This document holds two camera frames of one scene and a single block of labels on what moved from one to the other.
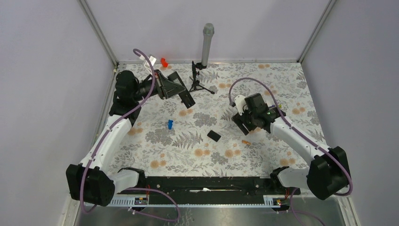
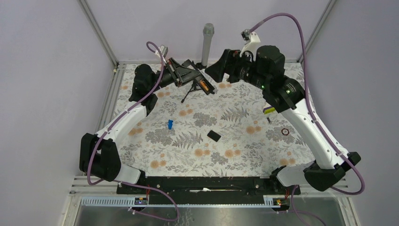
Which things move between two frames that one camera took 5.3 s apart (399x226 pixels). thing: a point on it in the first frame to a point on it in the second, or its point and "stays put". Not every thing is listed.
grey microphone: [208, 30] stays put
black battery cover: [214, 135] stays put
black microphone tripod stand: [195, 83] stays put
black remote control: [187, 99] to [203, 83]
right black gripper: [239, 119] to [229, 61]
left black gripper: [161, 86] to [176, 74]
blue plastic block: [170, 124] stays put
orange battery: [246, 142] to [204, 84]
